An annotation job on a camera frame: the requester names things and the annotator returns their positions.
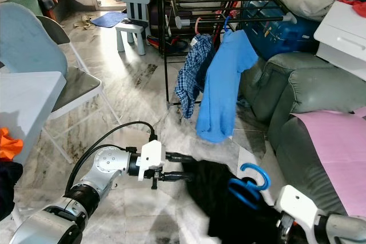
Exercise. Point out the blue hanging garment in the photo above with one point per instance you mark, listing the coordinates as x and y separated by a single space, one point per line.
226 84

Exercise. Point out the grey folding table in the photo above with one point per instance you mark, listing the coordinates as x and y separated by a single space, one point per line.
28 101

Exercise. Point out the grey leather sofa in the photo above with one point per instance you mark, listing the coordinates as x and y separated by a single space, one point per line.
303 90

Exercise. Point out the pink cloth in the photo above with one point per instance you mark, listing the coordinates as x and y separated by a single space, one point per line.
337 147

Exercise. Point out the white folding chair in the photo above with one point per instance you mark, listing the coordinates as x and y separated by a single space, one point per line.
86 84

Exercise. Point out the black clothes drying rack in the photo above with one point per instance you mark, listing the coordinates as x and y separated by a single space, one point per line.
187 23

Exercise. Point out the pink plastic hanger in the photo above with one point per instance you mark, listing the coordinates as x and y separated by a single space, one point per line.
201 26

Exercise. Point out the blue plaid shirt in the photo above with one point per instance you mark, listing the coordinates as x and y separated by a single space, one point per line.
191 78

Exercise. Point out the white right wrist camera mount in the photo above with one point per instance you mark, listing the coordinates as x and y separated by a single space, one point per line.
297 204

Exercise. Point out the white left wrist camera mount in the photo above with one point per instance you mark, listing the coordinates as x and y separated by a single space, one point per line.
151 155

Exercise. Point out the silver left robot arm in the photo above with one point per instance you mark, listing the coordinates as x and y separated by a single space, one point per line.
108 164

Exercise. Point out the navy garment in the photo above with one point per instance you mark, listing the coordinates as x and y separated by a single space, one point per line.
8 192

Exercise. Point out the red cloth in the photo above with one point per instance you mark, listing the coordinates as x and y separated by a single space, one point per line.
353 5

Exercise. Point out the orange garment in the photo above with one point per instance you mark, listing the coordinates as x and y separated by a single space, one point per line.
10 144

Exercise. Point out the black garment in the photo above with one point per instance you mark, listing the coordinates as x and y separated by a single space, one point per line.
229 198

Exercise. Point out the blue plastic hanger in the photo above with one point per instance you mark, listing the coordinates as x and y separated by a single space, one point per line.
229 24
256 166

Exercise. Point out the blue storage box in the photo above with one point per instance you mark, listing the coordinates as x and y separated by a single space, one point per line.
277 32

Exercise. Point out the blue floor mat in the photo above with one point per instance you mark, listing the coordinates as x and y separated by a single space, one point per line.
108 19

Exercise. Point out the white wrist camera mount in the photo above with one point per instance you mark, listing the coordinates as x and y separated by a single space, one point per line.
151 155
297 204

